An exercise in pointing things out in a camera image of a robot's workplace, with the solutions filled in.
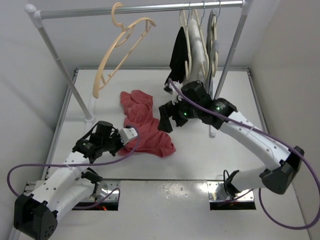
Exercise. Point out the beige hanger under grey garment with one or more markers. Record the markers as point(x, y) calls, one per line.
point(213, 40)

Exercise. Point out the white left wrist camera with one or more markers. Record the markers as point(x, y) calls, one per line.
point(127, 134)

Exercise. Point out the beige hanger under black garment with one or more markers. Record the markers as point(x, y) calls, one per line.
point(184, 21)

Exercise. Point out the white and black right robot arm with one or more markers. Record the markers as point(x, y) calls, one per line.
point(191, 101)

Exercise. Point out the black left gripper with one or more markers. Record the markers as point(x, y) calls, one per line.
point(116, 134)

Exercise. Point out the grey hanging garment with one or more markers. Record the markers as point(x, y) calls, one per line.
point(209, 79)

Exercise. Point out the red t shirt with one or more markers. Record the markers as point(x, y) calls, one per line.
point(138, 109)

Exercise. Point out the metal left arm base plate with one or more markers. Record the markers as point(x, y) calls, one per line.
point(110, 190)

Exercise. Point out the white hanging garment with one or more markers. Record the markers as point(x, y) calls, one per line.
point(197, 77)

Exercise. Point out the black hanging garment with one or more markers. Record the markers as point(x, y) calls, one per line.
point(178, 58)

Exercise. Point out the beige hanger under white garment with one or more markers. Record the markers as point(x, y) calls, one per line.
point(200, 59)

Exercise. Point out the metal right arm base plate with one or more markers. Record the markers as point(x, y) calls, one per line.
point(217, 194)

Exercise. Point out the silver and white clothes rack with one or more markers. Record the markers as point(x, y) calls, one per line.
point(37, 17)

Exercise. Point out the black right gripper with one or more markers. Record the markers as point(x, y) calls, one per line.
point(165, 111)

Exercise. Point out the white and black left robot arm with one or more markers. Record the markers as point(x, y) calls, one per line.
point(37, 214)

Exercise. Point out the beige plastic hanger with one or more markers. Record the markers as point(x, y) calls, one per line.
point(120, 46)

